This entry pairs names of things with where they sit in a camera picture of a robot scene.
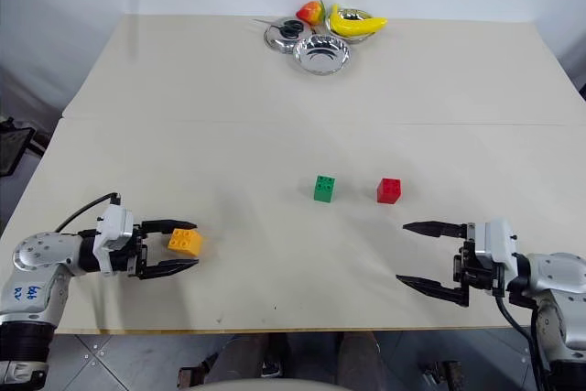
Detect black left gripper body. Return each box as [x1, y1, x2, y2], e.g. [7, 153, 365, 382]
[107, 223, 149, 278]

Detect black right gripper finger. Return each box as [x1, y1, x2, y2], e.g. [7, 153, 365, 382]
[396, 274, 471, 309]
[402, 221, 470, 241]

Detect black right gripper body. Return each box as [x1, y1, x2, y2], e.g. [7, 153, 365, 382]
[452, 223, 508, 299]

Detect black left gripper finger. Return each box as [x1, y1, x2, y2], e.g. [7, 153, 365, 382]
[139, 219, 199, 235]
[136, 258, 201, 281]

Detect yellow toy brick cube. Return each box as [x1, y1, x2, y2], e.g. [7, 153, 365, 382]
[167, 228, 204, 258]

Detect red toy brick cube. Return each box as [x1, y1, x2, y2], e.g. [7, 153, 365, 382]
[376, 177, 403, 205]

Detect green toy brick cube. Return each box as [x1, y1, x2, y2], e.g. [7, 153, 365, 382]
[313, 175, 338, 203]

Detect black equipment beside table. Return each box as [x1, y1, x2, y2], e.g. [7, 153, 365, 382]
[0, 116, 47, 178]

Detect empty steel bowl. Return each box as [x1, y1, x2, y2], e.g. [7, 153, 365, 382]
[291, 35, 353, 77]

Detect yellow toy banana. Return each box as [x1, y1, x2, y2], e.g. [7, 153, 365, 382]
[329, 3, 389, 38]

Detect steel bowl with scissors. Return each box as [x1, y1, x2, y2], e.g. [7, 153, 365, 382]
[263, 16, 313, 54]

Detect steel bowl with banana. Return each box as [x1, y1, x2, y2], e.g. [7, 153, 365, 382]
[325, 7, 379, 46]

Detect red orange toy fruit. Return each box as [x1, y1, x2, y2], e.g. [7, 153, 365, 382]
[295, 0, 329, 28]

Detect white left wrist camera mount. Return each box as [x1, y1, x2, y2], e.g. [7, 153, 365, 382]
[92, 205, 135, 276]

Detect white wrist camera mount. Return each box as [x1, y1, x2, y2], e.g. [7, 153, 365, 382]
[473, 217, 518, 294]
[92, 205, 135, 276]

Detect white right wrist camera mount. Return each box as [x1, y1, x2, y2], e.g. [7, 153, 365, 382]
[473, 217, 518, 294]

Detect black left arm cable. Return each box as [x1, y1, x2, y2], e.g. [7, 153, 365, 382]
[54, 192, 122, 234]

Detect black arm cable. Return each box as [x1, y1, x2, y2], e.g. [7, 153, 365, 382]
[54, 192, 122, 234]
[493, 292, 552, 391]

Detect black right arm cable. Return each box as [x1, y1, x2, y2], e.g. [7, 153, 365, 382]
[493, 292, 552, 391]

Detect black handled scissors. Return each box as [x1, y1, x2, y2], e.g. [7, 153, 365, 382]
[253, 18, 304, 38]

